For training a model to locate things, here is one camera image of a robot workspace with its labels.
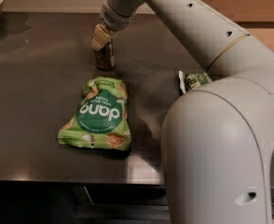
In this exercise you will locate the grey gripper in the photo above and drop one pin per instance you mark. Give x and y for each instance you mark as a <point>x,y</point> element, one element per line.
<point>115,20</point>

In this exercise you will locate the orange soda can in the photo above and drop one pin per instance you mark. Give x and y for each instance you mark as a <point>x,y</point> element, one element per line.
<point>104,58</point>

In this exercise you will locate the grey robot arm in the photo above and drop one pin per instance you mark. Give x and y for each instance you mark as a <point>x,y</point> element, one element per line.
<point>217,140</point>

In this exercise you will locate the green rice chip bag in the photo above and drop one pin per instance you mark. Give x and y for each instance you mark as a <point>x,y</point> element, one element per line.
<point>101,119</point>

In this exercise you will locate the crumpled dark green chip bag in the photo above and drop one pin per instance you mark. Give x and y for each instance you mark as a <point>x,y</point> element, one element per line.
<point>188,82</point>

